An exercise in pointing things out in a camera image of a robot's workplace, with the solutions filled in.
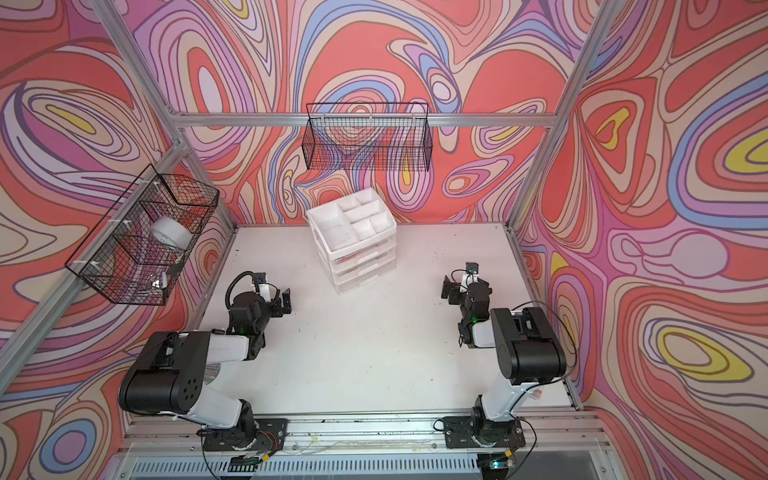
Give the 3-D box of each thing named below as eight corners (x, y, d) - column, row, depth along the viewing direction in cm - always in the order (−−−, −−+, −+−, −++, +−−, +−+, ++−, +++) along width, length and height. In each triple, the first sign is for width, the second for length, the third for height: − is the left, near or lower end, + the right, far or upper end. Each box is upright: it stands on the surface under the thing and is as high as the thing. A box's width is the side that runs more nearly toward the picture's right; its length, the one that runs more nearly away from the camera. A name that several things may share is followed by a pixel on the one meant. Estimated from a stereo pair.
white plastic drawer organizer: (336, 297, 101) (324, 248, 81) (318, 260, 111) (304, 209, 92) (396, 271, 108) (398, 221, 88) (374, 238, 118) (371, 187, 99)
